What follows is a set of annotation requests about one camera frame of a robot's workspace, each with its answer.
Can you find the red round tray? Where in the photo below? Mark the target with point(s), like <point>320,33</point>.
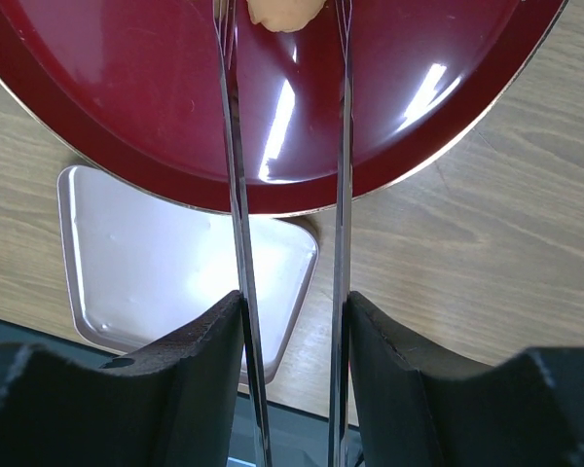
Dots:
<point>133,86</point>

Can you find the orange cookie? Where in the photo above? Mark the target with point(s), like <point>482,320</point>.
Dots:
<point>284,15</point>

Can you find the pink metal tin lid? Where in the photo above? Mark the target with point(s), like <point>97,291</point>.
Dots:
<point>138,267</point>

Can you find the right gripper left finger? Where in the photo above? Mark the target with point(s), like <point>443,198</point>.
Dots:
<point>169,403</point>

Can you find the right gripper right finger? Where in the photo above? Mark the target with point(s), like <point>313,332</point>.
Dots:
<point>421,404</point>

